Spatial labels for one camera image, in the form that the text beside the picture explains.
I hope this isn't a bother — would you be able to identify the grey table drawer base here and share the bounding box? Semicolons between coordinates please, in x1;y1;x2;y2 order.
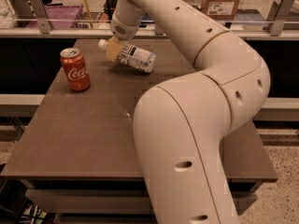
21;171;262;224

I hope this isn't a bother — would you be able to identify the cardboard box with label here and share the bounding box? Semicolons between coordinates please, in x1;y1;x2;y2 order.
201;0;240;20

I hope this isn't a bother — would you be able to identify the glass railing barrier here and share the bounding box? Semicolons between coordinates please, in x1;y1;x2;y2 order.
0;0;299;39

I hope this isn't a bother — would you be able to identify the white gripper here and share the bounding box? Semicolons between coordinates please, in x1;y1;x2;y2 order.
107;14;140;62

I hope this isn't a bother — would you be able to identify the purple plastic crate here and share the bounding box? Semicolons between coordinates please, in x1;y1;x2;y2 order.
26;4;86;30

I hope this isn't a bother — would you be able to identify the red Coca-Cola can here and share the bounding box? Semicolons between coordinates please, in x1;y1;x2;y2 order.
60;48;91;91

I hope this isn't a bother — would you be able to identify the clear plastic water bottle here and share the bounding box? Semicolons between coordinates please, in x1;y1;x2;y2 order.
98;39;156;73

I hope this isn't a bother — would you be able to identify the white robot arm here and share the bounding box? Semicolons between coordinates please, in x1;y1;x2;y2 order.
111;0;270;224

